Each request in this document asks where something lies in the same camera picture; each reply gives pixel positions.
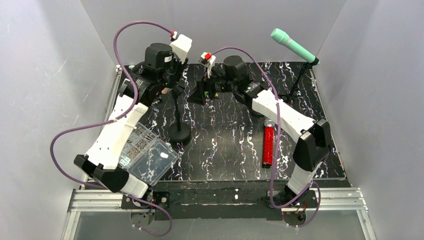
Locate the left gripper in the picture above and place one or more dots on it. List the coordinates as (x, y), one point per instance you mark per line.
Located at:
(177, 84)

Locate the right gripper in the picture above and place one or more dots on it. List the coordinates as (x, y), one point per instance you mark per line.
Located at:
(205, 85)

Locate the black round base clip stand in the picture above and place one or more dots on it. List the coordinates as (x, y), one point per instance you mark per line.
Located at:
(179, 131)

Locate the red glitter microphone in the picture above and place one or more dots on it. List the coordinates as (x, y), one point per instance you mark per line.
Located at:
(268, 143)

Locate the pink microphone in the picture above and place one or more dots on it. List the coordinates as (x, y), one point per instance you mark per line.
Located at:
(165, 90)

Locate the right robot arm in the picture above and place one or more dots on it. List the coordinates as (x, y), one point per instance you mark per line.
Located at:
(312, 138)

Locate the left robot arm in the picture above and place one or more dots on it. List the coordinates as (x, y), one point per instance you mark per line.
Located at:
(162, 68)

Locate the black round base shock stand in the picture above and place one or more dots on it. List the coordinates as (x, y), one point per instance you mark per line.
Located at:
(255, 113)

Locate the black tall tripod stand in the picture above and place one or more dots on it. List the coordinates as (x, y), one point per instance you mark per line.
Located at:
(290, 96)

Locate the teal microphone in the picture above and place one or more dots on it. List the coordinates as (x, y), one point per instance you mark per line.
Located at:
(282, 38)

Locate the clear plastic screw box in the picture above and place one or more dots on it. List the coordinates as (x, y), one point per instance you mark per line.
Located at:
(146, 156)

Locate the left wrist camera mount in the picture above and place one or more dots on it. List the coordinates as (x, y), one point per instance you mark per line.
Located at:
(180, 45)

